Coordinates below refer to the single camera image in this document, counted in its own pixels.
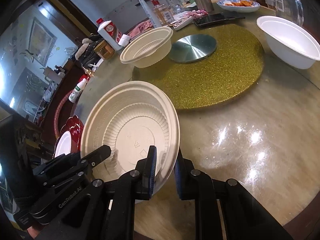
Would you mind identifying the pink cloth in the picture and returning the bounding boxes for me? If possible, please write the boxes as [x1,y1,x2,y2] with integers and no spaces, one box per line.
[127,21,154,38]

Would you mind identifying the framed wall painting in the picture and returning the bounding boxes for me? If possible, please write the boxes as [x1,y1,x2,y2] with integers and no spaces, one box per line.
[27,17,58,65]

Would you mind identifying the white car key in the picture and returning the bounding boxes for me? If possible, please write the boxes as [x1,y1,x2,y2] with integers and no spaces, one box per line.
[172,16,194,30]

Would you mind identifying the black jacket with fur collar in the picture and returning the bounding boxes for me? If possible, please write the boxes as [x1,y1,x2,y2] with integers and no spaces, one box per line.
[75,34,105,68]

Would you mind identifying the peanut butter jar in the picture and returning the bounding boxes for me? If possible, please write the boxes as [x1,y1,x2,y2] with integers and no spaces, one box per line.
[94,40,115,60]

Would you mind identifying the white glue bottle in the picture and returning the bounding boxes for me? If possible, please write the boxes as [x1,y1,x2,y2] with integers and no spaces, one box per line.
[69,76,90,103]

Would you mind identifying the clear glass pitcher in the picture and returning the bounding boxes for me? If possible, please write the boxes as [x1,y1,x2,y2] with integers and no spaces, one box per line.
[270,0,304,27]

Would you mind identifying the blue patterned ceramic plate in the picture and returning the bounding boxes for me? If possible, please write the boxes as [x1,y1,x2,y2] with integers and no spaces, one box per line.
[216,0,261,13]

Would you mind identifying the gold glitter turntable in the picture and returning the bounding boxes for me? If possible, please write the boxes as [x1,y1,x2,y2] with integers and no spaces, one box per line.
[132,24,265,110]

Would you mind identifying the white tumbler with handle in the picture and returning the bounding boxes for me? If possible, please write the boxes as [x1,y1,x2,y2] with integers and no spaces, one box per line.
[43,67,62,83]

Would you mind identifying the black flat phone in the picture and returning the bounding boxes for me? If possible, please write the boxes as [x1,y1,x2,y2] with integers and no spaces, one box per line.
[193,12,246,27]

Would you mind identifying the white liquor bottle red cap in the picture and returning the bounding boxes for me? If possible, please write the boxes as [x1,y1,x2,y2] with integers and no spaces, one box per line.
[96,17,124,52]

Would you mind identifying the beige plastic ribbed bowl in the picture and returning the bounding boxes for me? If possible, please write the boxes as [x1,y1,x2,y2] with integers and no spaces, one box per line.
[119,26,174,68]
[80,81,180,203]

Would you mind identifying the pink flower ornament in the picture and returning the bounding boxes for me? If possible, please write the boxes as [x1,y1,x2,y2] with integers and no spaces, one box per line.
[184,9,208,18]

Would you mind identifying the orange fried food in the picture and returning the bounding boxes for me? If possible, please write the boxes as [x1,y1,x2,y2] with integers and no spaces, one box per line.
[224,0,253,7]

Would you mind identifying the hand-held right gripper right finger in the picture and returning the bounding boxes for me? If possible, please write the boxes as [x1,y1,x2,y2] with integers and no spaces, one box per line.
[174,155,294,240]

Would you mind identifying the white tube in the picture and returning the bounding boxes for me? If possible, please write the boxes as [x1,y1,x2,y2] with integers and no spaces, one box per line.
[137,0,163,28]

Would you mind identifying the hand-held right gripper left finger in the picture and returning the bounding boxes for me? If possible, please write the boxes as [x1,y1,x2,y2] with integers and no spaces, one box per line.
[50,145,158,240]

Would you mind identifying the small glass bottle red cap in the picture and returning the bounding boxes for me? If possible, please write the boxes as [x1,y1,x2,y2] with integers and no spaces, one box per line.
[149,0,175,25]

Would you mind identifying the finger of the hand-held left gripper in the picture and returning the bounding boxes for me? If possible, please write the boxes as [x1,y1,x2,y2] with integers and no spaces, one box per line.
[79,144,112,173]
[33,153,88,186]

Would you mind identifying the round metal disc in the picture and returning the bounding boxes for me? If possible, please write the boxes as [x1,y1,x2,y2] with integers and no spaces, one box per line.
[168,34,217,63]

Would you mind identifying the small white cap cup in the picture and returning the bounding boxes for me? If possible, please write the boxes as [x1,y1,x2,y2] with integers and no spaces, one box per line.
[118,34,131,47]

